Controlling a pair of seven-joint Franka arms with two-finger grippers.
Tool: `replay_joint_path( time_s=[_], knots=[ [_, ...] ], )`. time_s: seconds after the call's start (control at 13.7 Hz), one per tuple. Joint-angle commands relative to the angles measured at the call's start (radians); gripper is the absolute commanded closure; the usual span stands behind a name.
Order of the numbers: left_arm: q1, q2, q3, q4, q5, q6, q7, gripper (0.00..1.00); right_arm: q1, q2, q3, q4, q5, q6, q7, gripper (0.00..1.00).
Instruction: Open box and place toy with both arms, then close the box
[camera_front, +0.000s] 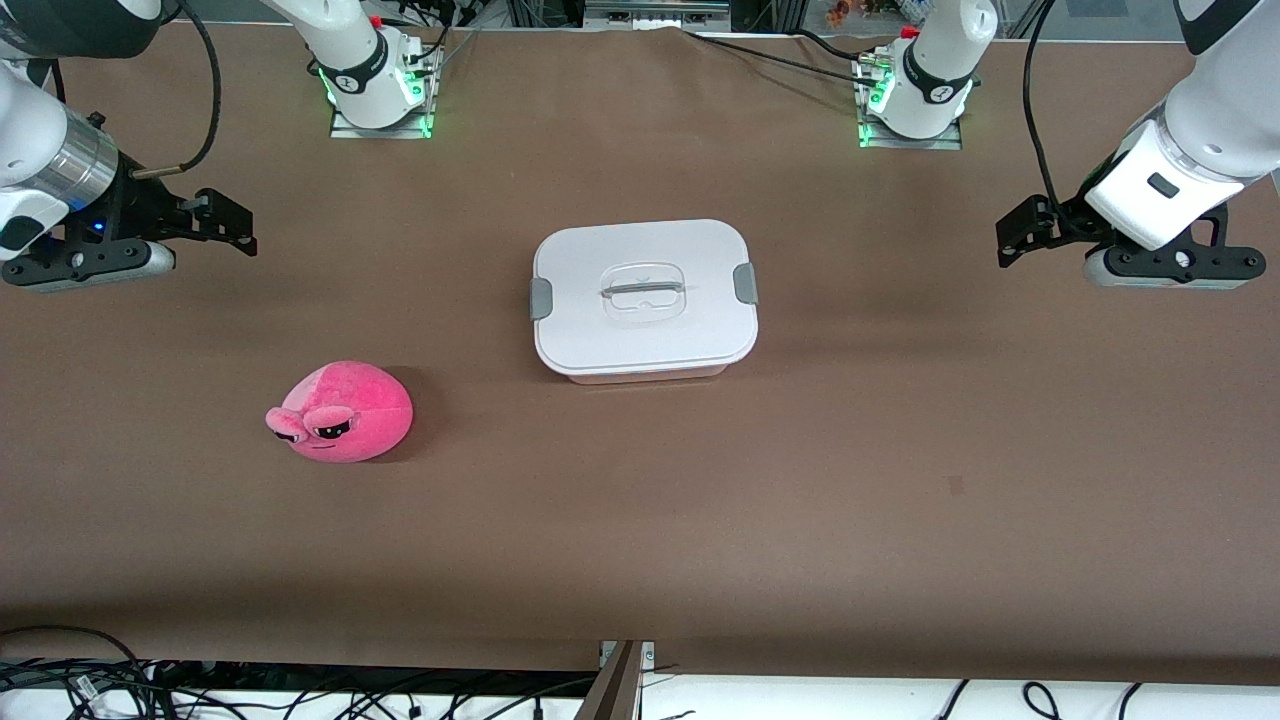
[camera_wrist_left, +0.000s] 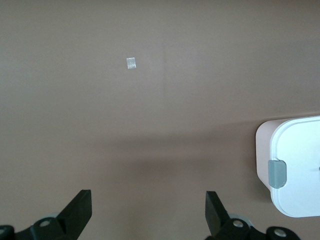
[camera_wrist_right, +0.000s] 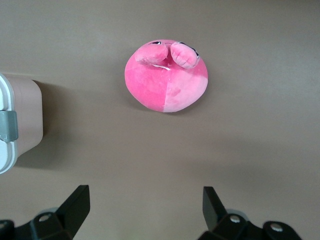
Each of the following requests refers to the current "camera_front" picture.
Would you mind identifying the aluminium frame profile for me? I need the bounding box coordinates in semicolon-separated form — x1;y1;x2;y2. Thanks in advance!
584;0;732;21

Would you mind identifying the translucent plastic storage box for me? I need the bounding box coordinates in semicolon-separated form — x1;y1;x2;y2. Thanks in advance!
545;355;746;387

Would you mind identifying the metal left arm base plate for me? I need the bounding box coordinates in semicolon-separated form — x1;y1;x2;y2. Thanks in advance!
855;55;964;152

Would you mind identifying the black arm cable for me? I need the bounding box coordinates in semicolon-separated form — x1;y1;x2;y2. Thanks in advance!
130;0;223;182
1020;0;1064;211

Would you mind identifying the pink plush toy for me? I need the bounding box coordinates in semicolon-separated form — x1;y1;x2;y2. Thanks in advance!
265;360;414;464

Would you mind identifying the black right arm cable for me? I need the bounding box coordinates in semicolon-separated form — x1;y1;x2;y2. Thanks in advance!
130;0;223;182

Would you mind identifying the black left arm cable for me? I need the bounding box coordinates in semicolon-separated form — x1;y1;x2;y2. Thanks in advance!
1020;0;1064;211

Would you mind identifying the metal table bracket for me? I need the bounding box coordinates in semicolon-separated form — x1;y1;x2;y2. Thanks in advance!
585;640;657;720

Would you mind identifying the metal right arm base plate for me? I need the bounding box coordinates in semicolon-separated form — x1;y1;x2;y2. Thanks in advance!
329;45;443;140

